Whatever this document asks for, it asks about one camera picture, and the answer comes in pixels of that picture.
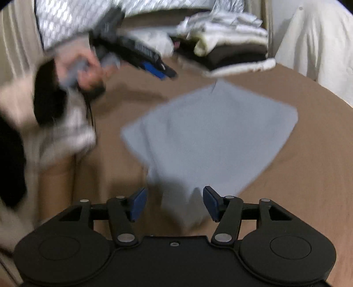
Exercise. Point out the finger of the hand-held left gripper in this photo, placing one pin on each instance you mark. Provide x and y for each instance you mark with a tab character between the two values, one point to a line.
151	69
171	73

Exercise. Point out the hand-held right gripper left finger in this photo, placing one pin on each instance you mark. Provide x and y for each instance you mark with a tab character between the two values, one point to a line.
138	205

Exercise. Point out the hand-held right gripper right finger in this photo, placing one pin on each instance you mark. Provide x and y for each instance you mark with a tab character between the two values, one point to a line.
211	205

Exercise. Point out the grey shirt with dark print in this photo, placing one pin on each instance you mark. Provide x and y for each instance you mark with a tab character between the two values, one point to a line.
209	138

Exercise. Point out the person's left hand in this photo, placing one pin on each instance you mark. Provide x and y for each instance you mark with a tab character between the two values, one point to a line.
91	78

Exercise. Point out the white printed shirt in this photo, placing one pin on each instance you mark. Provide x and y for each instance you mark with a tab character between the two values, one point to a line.
154	44

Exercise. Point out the silver quilted cover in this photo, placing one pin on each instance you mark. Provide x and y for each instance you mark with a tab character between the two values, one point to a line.
69	22

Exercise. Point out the black folded garment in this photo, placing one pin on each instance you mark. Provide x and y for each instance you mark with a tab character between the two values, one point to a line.
237	61

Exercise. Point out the dark brown folded garment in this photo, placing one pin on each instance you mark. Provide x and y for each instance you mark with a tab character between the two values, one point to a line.
240	50

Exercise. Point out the cream folded garment yellow trim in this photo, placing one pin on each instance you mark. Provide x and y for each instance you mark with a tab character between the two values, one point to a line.
234	37

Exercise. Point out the pale grey folded shirt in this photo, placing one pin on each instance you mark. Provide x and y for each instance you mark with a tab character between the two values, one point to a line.
234	20

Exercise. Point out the person's black clothing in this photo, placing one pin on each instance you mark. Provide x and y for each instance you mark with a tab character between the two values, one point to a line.
12	165

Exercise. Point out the cream cloth cover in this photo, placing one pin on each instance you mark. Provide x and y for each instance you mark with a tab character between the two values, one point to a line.
317	49

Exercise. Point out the beige frame rail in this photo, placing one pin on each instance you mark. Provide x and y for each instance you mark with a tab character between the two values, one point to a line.
264	13

